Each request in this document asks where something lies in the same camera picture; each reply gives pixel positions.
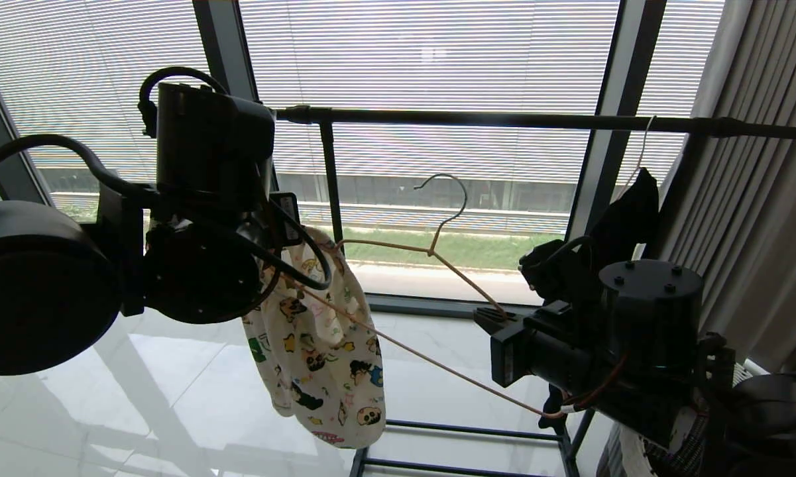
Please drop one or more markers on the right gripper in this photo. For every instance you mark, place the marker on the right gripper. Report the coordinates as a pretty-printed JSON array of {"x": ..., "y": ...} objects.
[{"x": 550, "y": 361}]

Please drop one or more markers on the black garment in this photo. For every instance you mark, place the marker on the black garment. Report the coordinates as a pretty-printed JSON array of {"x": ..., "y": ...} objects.
[{"x": 636, "y": 212}]

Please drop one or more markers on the window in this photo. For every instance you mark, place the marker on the window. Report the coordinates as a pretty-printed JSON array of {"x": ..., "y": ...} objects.
[{"x": 437, "y": 53}]

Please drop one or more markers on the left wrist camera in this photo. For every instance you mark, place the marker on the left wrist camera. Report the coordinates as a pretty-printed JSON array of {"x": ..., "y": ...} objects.
[{"x": 212, "y": 146}]

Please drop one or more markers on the pink clothes hanger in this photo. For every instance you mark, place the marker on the pink clothes hanger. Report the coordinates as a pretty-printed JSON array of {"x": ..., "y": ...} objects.
[
  {"x": 431, "y": 252},
  {"x": 646, "y": 142}
]

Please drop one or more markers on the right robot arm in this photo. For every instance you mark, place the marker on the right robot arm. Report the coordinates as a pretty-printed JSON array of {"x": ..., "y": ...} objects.
[{"x": 649, "y": 331}]

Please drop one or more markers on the black clothes rack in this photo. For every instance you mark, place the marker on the black clothes rack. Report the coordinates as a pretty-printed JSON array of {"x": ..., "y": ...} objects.
[{"x": 504, "y": 120}]

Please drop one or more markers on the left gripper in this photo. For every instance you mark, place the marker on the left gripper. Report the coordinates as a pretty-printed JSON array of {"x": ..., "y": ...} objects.
[{"x": 199, "y": 278}]

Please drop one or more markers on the cream printed garment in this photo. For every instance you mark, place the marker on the cream printed garment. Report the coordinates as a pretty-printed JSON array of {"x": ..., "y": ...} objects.
[{"x": 318, "y": 371}]

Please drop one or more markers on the white laundry basket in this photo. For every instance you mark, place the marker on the white laundry basket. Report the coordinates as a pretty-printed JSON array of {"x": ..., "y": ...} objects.
[{"x": 636, "y": 457}]

